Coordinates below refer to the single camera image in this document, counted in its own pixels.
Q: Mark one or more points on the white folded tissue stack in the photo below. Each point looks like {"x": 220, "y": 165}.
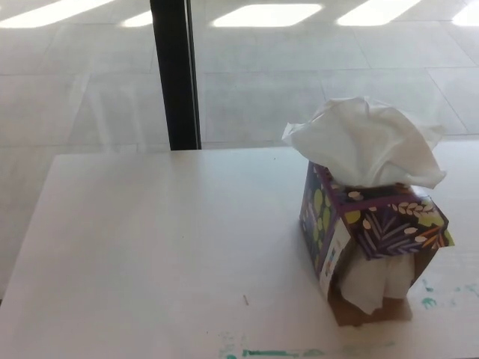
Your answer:
{"x": 365, "y": 284}

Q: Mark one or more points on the white tissue sheet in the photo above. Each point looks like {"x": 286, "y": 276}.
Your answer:
{"x": 359, "y": 146}

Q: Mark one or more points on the purple floral tissue box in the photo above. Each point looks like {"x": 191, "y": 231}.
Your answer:
{"x": 389, "y": 228}

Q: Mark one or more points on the black vertical window post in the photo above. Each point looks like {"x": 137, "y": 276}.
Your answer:
{"x": 175, "y": 75}

